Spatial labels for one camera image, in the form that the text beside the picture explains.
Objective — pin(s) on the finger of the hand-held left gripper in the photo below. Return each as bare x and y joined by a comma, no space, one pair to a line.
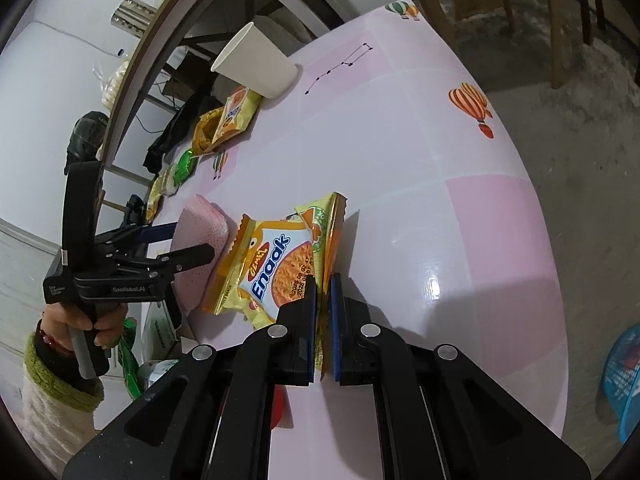
150,233
192,256

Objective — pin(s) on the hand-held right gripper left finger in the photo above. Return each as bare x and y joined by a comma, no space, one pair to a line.
311,320

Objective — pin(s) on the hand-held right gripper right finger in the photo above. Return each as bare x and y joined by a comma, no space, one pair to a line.
336,325

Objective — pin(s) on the pink snack bag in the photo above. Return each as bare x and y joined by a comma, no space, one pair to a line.
200,220

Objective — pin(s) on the yellow noodle snack packet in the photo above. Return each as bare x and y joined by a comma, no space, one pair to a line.
270,270
235,110

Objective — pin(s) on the white green box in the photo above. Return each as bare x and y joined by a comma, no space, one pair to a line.
160,327

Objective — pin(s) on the green chips bag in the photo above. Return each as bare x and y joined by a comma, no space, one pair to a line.
127,355

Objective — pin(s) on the blue mesh wastebasket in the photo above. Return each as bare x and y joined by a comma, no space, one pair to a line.
625,385

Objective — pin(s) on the person's left hand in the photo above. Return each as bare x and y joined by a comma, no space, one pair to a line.
112,325

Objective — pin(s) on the yellow green snack packet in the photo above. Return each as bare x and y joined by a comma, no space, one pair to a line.
152,205

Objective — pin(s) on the black clothing pile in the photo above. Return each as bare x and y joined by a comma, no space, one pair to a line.
134,208

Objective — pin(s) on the pale green snack packet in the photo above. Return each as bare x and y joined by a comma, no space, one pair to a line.
167,182

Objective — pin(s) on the black bag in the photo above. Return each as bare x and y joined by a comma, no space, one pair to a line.
85,135

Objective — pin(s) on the orange snack packet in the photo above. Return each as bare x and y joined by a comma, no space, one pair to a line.
206,132

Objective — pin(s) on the white bag of buns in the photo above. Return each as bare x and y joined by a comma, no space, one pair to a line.
112,85

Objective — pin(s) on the pink printed tablecloth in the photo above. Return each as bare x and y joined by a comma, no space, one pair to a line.
400,160

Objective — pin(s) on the white paper cup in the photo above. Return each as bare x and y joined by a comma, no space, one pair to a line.
255,62

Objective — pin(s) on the dark wooden stool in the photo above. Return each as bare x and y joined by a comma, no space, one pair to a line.
580,5

